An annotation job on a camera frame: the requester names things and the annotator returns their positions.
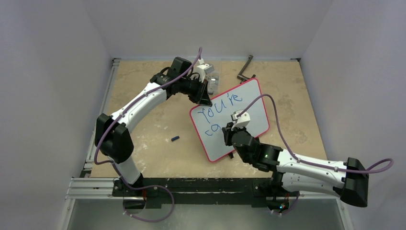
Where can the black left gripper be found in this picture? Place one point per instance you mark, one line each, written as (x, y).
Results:
(201, 97)

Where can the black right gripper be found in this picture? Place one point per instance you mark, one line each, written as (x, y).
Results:
(232, 135)

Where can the pink framed whiteboard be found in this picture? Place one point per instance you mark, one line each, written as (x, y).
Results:
(208, 121)

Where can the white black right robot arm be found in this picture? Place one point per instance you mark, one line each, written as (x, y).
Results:
(346, 180)

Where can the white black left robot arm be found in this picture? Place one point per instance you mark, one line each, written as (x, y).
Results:
(113, 132)

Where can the clear plastic screw box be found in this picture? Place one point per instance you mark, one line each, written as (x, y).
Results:
(214, 77)

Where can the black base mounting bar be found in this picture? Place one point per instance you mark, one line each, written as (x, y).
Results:
(255, 192)

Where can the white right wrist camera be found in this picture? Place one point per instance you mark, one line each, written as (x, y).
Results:
(240, 119)

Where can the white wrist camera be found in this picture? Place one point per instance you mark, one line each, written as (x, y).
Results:
(240, 119)
(203, 69)

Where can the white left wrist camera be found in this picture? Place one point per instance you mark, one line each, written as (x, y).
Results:
(203, 69)

